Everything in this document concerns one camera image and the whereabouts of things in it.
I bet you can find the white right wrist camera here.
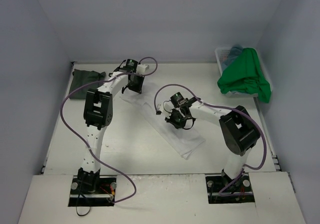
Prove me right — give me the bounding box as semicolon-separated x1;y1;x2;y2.
156;102;172;118

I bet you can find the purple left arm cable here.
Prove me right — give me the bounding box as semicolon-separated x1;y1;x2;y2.
60;57;158;204

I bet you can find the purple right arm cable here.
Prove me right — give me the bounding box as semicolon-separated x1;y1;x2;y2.
153;84;268;196

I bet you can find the white laundry basket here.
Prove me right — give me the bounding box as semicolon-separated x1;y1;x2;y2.
215;47;273;98

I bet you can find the white t shirt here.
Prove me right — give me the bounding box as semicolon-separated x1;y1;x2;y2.
120;82;205;160

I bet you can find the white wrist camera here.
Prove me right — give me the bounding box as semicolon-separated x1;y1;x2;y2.
136;64;150;75
156;102;172;118

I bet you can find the light blue garment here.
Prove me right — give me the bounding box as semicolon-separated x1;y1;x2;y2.
223;44;244;66

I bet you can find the grey t shirt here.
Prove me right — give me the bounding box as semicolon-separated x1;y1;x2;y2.
69;69;107;100

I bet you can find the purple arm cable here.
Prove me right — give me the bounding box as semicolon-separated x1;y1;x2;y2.
153;84;268;196
60;57;158;204

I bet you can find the green t shirt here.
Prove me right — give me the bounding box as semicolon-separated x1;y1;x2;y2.
217;48;272;103

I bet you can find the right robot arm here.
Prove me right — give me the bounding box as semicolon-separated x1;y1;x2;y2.
158;92;261;190

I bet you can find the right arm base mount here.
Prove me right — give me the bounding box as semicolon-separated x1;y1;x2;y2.
205;173;255;204

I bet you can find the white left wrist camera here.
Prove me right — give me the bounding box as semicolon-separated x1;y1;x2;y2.
136;64;150;75

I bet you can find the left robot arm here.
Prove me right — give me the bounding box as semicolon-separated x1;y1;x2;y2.
77;59;149;194

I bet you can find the black loop cable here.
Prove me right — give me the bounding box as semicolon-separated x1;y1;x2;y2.
75;183;92;217

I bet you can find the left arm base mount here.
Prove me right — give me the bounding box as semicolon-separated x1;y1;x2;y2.
68;176;117;207

